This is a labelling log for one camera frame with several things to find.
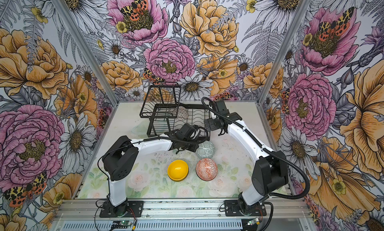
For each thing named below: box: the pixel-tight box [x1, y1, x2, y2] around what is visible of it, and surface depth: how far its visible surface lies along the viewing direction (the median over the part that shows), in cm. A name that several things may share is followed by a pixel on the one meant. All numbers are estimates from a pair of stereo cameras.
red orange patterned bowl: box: [195, 158, 218, 182], surface depth 86 cm
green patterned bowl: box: [195, 141, 216, 159], surface depth 94 cm
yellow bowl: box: [167, 159, 190, 182], surface depth 85 cm
